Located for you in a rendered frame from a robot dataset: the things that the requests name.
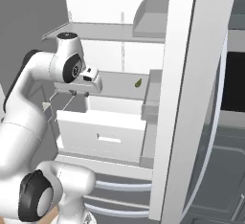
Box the grey rounded door bin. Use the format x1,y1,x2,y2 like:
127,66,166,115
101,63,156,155
131,0,172,39

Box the grey fridge door bin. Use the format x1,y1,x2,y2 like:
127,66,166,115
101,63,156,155
141,69,164,124

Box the white fridge drawer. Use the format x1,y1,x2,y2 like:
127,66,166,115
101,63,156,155
56,95,148,164

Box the pale freezer drawer handle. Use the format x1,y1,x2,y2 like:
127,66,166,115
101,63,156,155
94,179,153,192
83,201,151,219

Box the grey cupboard run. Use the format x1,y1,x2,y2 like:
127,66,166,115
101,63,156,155
186,123,245,224

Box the grey glass fridge shelf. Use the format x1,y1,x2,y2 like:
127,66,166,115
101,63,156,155
41,21,167,44

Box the small green food item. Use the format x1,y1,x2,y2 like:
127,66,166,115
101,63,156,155
134,78,144,89

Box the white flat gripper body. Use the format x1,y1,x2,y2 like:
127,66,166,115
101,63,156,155
54,74,104,95

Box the grey fridge shelf above drawer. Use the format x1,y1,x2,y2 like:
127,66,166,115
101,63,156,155
85,70,151,101

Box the black wall oven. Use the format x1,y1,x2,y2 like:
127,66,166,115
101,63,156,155
219,51,245,114

